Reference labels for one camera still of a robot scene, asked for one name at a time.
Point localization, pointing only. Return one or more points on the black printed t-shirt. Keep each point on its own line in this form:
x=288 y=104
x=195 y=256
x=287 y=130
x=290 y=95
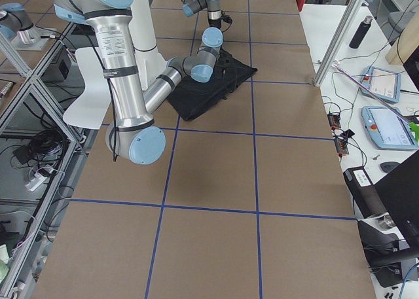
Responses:
x=191 y=99

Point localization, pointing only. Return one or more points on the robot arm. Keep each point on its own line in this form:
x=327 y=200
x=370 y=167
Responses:
x=213 y=7
x=124 y=31

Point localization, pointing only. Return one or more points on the blue tape line lengthwise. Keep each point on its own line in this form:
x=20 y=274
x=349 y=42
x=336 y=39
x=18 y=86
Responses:
x=162 y=205
x=255 y=166

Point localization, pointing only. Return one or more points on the brown table mat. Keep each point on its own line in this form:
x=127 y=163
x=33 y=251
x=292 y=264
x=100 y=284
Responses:
x=207 y=246

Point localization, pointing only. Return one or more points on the white plastic chair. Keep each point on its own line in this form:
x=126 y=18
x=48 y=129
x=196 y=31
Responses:
x=89 y=109

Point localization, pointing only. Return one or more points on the black box with label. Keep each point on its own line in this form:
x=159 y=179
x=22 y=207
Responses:
x=363 y=192

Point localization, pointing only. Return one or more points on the black computer mouse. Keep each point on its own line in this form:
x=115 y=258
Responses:
x=387 y=167

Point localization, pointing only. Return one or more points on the teach pendant near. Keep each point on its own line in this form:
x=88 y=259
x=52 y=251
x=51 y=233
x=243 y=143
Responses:
x=386 y=130

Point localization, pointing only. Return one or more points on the teach pendant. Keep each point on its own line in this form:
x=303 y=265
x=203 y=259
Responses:
x=383 y=83
x=386 y=130

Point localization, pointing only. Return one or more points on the teach pendant far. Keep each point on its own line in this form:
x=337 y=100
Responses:
x=383 y=83

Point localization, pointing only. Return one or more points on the black water bottle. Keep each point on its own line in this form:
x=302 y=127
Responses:
x=361 y=32

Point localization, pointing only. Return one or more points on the black monitor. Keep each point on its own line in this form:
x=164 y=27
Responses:
x=398 y=191

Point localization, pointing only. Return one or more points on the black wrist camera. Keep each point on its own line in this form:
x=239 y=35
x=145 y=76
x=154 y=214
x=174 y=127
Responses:
x=226 y=18

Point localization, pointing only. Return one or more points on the power strip with cables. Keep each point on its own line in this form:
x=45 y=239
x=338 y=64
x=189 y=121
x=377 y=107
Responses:
x=339 y=136

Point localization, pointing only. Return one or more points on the aluminium frame post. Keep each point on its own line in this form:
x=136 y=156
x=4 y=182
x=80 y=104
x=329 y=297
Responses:
x=337 y=40

